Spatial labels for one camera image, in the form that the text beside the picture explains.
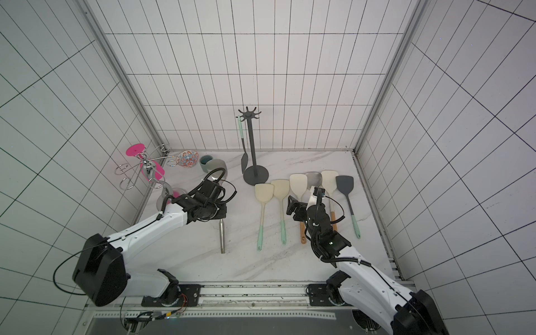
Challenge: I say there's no cream spatula mint handle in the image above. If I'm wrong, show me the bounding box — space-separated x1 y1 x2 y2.
271 180 290 245

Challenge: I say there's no grey metal utensil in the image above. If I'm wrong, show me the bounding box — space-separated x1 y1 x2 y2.
204 158 228 255

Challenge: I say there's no cream spoon mint handle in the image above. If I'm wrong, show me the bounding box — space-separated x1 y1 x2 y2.
255 184 274 251

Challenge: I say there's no cream utensil dark wood handle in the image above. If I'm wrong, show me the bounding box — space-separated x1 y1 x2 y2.
305 172 322 195

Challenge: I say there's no cream spatula light wood handle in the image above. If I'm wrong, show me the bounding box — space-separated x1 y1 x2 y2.
321 170 339 221

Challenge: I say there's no grey spatula mint handle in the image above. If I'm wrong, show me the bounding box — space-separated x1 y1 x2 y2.
336 175 362 240

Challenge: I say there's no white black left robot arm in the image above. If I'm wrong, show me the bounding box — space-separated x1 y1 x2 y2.
72 180 229 307

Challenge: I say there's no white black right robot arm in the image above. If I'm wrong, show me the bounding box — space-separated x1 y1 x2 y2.
286 196 448 334

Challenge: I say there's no grey utensil rack stand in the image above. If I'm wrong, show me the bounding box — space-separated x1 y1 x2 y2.
239 106 269 186

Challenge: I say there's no teal ceramic cup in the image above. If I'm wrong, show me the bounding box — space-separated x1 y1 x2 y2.
199 155 213 173

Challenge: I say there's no pink plastic wine glass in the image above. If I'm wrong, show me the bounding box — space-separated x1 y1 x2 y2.
126 143 165 184

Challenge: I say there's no chrome wine glass holder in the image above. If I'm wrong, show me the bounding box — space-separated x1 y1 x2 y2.
114 143 188 212

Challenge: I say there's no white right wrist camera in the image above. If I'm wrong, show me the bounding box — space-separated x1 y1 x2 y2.
307 186 318 207

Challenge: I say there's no grey utensil mint handle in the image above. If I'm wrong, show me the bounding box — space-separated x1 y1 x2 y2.
237 117 248 173

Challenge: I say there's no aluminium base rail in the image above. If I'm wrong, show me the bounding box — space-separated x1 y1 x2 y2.
86 281 359 321

